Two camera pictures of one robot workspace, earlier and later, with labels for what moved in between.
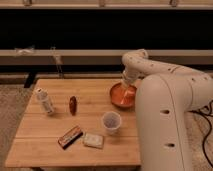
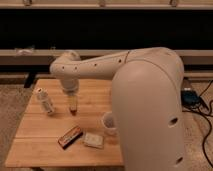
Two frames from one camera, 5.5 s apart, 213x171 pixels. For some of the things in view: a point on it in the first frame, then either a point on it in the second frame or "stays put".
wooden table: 73,122 stays put
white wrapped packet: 93,140 stays put
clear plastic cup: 111,121 stays put
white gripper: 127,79 → 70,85
